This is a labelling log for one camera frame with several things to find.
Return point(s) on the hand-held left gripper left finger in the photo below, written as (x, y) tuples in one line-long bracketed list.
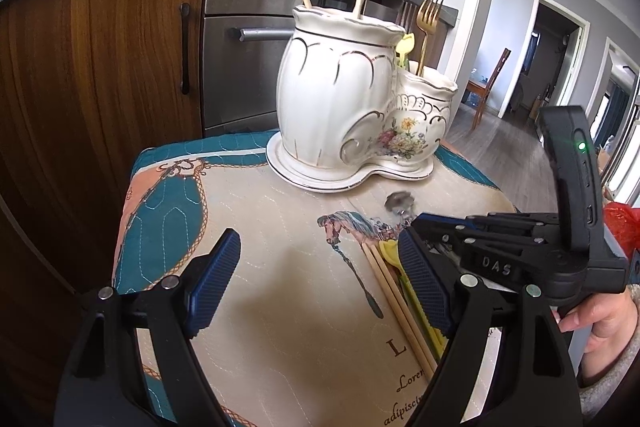
[(212, 282)]

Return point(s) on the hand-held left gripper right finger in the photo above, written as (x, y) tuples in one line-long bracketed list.
[(425, 287)]

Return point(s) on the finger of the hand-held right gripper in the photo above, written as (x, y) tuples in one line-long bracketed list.
[(450, 223), (480, 241)]

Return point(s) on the yellow plastic spoon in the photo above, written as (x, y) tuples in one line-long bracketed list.
[(389, 253), (406, 47)]

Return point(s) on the silver metal spoon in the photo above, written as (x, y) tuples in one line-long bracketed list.
[(398, 202)]

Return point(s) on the white floral ceramic utensil holder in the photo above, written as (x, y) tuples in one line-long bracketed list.
[(330, 97)]

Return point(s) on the gold metal fork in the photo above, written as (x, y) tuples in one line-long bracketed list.
[(431, 14), (407, 19)]

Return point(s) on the person's right hand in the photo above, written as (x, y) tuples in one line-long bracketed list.
[(607, 317)]

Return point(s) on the red plastic bag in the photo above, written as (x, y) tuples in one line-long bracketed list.
[(622, 219)]

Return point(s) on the printed quilted mat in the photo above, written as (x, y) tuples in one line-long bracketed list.
[(280, 257)]

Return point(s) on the wooden chair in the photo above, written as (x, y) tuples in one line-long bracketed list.
[(495, 82)]

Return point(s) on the wooden dining table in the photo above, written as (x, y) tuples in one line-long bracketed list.
[(475, 89)]

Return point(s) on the stainless steel oven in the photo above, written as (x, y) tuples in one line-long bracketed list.
[(240, 82)]

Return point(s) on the white door frame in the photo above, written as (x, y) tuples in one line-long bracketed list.
[(602, 77), (527, 17)]

